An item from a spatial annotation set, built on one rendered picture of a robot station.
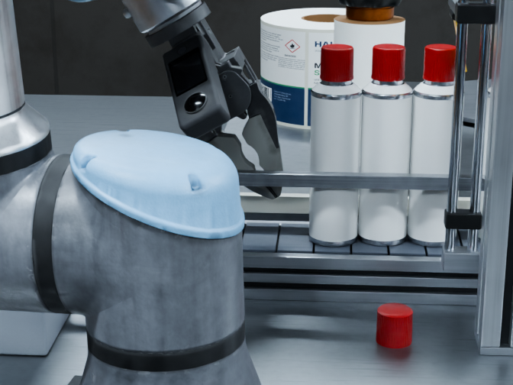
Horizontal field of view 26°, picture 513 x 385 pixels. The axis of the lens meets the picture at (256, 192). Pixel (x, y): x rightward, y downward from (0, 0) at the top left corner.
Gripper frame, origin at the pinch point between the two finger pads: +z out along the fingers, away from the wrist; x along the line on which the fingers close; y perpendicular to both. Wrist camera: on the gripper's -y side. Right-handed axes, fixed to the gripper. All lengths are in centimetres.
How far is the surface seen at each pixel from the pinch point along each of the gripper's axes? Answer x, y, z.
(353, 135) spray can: -10.5, -1.6, -1.3
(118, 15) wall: 68, 258, -13
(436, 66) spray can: -20.9, -0.8, -3.3
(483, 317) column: -14.4, -16.3, 16.0
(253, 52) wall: 34, 252, 19
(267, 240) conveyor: 2.9, -0.8, 4.6
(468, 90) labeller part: -22, 67, 18
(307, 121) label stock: -0.4, 45.2, 4.9
